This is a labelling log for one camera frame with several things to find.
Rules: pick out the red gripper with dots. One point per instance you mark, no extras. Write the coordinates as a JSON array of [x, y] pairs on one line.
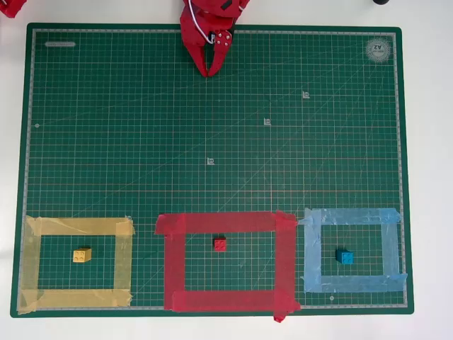
[[195, 40]]

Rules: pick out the red toy brick cube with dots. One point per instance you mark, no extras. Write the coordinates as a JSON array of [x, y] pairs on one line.
[[220, 244]]

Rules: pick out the red leader robot arm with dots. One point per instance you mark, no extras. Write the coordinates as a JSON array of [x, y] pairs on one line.
[[10, 7]]

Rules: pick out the red follower robot arm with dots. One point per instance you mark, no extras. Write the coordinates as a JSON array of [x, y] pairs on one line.
[[209, 6]]

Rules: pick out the red tape square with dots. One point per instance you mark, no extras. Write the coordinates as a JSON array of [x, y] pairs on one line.
[[226, 221]]

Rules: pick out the blue tape square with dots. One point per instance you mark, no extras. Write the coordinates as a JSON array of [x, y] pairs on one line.
[[354, 216]]

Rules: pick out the yellow tape square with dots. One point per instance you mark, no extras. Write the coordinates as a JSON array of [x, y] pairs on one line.
[[78, 225]]

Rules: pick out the yellow toy brick cube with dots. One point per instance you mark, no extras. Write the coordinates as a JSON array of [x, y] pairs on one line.
[[82, 255]]

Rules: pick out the blue toy brick cube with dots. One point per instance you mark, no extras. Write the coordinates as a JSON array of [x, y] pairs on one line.
[[344, 257]]

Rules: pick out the green cutting mat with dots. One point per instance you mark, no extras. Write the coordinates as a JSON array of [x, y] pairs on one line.
[[141, 141]]

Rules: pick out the black pole foot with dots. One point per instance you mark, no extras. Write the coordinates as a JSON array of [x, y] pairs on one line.
[[381, 1]]

